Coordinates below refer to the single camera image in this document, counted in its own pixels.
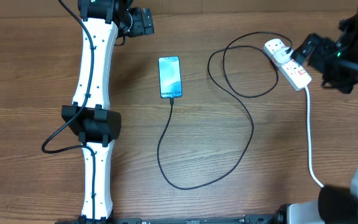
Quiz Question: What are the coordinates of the white power strip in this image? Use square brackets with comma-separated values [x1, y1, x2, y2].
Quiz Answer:
[264, 39, 312, 91]

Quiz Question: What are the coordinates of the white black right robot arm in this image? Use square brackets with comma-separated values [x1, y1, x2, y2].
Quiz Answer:
[264, 5, 358, 223]

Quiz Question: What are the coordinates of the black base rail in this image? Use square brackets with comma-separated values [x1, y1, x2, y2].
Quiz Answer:
[56, 213, 287, 224]

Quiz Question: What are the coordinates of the black USB charging cable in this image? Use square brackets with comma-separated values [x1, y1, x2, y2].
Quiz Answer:
[156, 30, 294, 191]

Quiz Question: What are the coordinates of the white charger plug adapter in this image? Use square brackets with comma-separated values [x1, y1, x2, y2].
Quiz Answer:
[273, 47, 293, 65]

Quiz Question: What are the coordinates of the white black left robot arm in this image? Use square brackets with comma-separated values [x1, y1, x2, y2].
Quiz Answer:
[62, 0, 154, 223]

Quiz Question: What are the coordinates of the blue Galaxy smartphone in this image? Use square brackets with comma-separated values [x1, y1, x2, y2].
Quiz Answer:
[158, 56, 183, 98]

